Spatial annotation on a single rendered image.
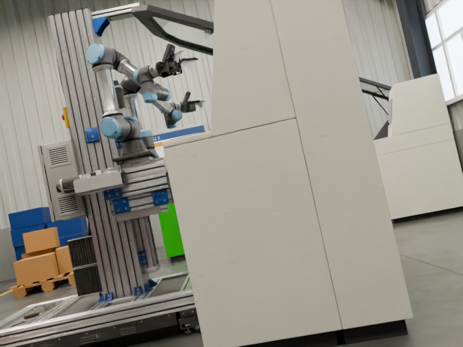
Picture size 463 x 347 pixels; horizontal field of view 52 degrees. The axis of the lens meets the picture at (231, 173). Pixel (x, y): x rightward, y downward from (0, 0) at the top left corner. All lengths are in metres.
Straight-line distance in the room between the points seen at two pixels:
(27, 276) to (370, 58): 7.52
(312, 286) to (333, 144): 0.59
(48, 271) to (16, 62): 5.36
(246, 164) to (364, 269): 0.64
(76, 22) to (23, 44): 7.62
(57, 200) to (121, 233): 0.43
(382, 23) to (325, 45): 8.59
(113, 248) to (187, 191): 1.08
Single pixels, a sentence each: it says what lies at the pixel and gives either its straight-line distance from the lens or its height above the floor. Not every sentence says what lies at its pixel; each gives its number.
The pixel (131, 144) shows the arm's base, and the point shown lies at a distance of 2.78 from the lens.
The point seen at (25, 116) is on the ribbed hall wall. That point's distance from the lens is 10.48.
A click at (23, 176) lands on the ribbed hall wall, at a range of 10.36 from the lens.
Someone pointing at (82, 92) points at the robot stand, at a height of 1.51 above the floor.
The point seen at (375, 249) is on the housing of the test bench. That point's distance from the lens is 2.00.
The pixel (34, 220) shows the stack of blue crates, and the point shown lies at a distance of 9.25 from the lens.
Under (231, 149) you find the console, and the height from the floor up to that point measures 0.88.
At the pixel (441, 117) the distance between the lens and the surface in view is 5.75.
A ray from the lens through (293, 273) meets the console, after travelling 1.99.
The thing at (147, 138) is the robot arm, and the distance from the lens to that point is 3.29.
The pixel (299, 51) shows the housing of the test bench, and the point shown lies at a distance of 2.03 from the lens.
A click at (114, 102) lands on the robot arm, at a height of 1.34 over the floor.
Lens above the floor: 0.69
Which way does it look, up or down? 3 degrees up
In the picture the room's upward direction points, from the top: 12 degrees counter-clockwise
